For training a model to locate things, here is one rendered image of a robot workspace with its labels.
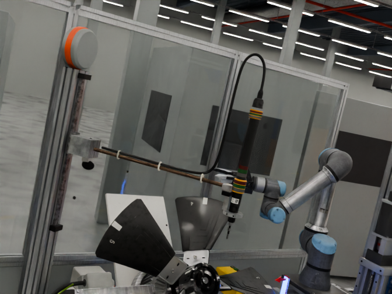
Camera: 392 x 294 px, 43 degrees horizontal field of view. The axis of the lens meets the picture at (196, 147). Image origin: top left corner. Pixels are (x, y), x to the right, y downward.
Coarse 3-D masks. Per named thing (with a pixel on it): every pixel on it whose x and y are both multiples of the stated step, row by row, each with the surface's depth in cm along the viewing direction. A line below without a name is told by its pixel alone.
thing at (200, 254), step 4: (184, 252) 174; (188, 252) 173; (192, 252) 173; (196, 252) 172; (200, 252) 172; (204, 252) 171; (208, 252) 171; (184, 256) 172; (188, 256) 172; (192, 256) 171; (200, 256) 171; (204, 256) 170; (208, 256) 170; (184, 260) 171; (188, 260) 171; (192, 260) 170; (196, 260) 170; (200, 260) 170; (204, 260) 169; (188, 264) 170; (192, 264) 169
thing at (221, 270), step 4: (216, 268) 220; (220, 268) 219; (224, 268) 220; (228, 268) 221; (232, 268) 222; (220, 272) 218; (224, 272) 216; (228, 272) 216; (232, 272) 217; (224, 292) 214; (228, 292) 212; (232, 292) 210; (236, 292) 208
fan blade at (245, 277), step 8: (240, 272) 186; (248, 272) 188; (256, 272) 190; (224, 280) 174; (232, 280) 176; (240, 280) 179; (248, 280) 182; (256, 280) 184; (264, 280) 187; (232, 288) 169; (240, 288) 172; (248, 288) 175; (256, 288) 177; (264, 288) 181
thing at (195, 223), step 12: (180, 204) 185; (204, 204) 185; (216, 204) 186; (180, 216) 182; (192, 216) 182; (204, 216) 181; (216, 216) 181; (180, 228) 180; (192, 228) 178; (204, 228) 177; (216, 228) 177; (192, 240) 175; (204, 240) 174
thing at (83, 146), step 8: (72, 136) 185; (80, 136) 185; (88, 136) 190; (72, 144) 185; (80, 144) 184; (88, 144) 183; (96, 144) 186; (72, 152) 185; (80, 152) 184; (88, 152) 183; (96, 152) 188
